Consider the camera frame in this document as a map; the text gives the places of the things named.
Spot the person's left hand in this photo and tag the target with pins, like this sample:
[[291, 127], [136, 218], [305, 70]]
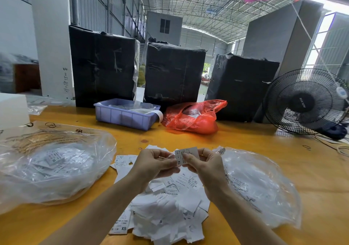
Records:
[[151, 167]]

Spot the person's right hand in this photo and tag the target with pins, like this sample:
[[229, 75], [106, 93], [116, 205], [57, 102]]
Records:
[[210, 170]]

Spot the white paper label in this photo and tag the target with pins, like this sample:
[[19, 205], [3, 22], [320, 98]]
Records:
[[186, 154]]

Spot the pile of white labels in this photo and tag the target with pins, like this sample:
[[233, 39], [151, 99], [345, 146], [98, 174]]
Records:
[[163, 209]]

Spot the clear plastic bag black print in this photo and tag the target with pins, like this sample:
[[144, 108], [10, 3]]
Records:
[[262, 185]]

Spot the large clear bag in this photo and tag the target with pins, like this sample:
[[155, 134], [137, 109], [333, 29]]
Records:
[[54, 163]]

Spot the person's left forearm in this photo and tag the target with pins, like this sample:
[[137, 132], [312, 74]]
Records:
[[95, 217]]

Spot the person's right forearm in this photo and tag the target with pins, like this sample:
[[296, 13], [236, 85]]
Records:
[[248, 220]]

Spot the red plastic bag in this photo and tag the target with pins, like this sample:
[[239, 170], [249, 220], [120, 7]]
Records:
[[193, 119]]

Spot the blue plastic bin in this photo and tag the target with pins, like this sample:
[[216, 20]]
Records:
[[117, 114]]

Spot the large black wrapped bale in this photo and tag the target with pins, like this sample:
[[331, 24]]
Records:
[[174, 76], [103, 67], [242, 87]]

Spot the black table fan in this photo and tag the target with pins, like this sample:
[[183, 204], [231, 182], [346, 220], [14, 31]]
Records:
[[302, 101]]

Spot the grey cabin with window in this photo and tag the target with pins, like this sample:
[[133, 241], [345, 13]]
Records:
[[163, 28]]

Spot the white foam box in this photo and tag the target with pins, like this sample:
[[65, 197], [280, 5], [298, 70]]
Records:
[[13, 111]]

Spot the brown wooden cabinet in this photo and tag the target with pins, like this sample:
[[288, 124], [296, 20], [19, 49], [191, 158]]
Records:
[[27, 78]]

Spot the white pillar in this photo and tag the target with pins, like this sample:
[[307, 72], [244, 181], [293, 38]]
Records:
[[52, 40]]

